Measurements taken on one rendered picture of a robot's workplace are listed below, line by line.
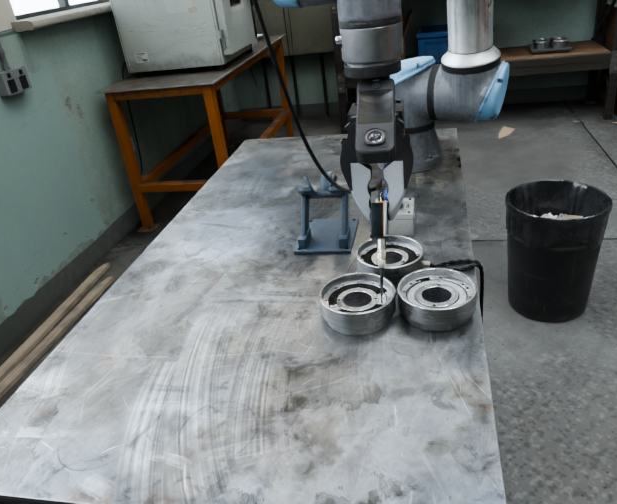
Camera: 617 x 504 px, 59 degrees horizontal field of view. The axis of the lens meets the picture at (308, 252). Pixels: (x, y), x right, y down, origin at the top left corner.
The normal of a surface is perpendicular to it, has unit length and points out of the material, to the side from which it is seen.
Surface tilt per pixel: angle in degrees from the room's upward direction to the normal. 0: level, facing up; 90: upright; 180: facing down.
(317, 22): 90
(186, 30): 90
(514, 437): 0
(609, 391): 0
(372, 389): 0
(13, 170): 90
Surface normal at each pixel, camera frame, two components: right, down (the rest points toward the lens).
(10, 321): 0.97, -0.01
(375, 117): -0.18, -0.48
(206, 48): -0.19, 0.48
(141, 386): -0.11, -0.87
